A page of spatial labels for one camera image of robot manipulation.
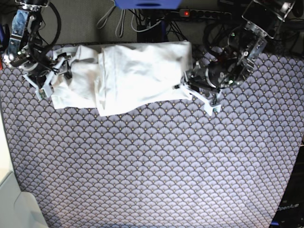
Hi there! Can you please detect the fan patterned grey tablecloth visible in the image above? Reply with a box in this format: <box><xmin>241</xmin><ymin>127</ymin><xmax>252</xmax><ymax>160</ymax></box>
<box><xmin>0</xmin><ymin>54</ymin><xmax>304</xmax><ymax>228</ymax></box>

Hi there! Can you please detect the black stand with OpenArm label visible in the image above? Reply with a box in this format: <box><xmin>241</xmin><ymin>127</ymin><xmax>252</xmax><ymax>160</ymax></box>
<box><xmin>270</xmin><ymin>146</ymin><xmax>304</xmax><ymax>228</ymax></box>

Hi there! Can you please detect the white power strip red switch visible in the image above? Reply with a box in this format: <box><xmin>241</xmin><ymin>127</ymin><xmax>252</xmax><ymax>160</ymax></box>
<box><xmin>179</xmin><ymin>9</ymin><xmax>232</xmax><ymax>19</ymax></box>

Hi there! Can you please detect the grey plastic bin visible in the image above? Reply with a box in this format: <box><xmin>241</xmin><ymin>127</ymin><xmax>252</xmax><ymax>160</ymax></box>
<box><xmin>0</xmin><ymin>172</ymin><xmax>48</xmax><ymax>228</ymax></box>

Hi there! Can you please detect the grey looped cable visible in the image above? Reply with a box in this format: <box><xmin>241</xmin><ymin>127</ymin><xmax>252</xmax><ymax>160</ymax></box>
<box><xmin>96</xmin><ymin>4</ymin><xmax>126</xmax><ymax>38</ymax></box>

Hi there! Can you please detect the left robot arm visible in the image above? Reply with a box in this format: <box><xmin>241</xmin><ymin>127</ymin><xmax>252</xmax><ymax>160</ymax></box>
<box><xmin>174</xmin><ymin>0</ymin><xmax>295</xmax><ymax>116</ymax></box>

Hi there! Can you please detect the right gripper grey bracket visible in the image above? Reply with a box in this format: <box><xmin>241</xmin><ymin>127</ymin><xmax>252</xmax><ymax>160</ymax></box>
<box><xmin>22</xmin><ymin>46</ymin><xmax>77</xmax><ymax>99</ymax></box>

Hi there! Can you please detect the blue box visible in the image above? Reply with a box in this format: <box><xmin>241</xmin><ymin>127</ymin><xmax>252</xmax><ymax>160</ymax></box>
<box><xmin>115</xmin><ymin>0</ymin><xmax>181</xmax><ymax>10</ymax></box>

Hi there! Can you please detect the left gripper grey bracket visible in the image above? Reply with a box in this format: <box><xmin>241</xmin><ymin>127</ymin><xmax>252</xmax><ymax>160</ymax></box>
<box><xmin>173</xmin><ymin>71</ymin><xmax>222</xmax><ymax>116</ymax></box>

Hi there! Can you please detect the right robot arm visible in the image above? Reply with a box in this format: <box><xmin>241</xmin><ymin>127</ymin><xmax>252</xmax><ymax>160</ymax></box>
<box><xmin>4</xmin><ymin>0</ymin><xmax>72</xmax><ymax>100</ymax></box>

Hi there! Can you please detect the black cable bundle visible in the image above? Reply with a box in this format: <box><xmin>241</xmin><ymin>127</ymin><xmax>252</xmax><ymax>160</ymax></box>
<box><xmin>130</xmin><ymin>8</ymin><xmax>238</xmax><ymax>45</ymax></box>

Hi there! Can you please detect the white T-shirt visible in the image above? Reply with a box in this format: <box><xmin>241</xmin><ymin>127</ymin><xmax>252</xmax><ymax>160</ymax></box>
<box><xmin>51</xmin><ymin>41</ymin><xmax>192</xmax><ymax>116</ymax></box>

